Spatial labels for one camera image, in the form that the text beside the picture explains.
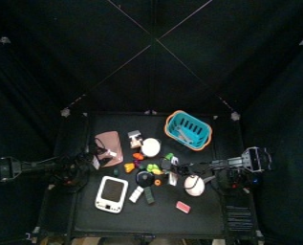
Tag white round bowl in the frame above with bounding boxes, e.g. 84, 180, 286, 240
140, 137, 164, 159

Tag small grey and wood toy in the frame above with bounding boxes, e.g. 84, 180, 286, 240
128, 129, 145, 149

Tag dark green rectangular block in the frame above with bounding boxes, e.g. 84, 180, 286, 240
144, 186, 157, 205

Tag yellow green toy food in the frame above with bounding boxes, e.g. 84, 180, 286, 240
145, 163, 166, 176

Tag white rectangular block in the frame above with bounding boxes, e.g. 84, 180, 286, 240
129, 186, 146, 204

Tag white egg block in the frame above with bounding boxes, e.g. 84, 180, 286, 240
184, 174, 206, 197

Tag pink rectangular block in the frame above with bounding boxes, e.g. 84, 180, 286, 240
176, 200, 193, 214

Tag teal basket with orange rim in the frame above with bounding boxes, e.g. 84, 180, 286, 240
165, 109, 214, 152

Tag yellow orange toy pepper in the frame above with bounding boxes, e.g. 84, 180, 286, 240
124, 162, 137, 174

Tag white printed label sticker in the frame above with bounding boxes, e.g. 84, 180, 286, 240
226, 204, 256, 234

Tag black round toy pan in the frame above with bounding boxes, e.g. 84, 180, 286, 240
136, 170, 157, 189

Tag silver white flat piece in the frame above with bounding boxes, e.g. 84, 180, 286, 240
168, 171, 180, 187

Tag pink cutting board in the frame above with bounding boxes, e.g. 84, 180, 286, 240
94, 130, 126, 168

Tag white scale with dark screen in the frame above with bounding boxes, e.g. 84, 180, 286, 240
94, 175, 130, 214

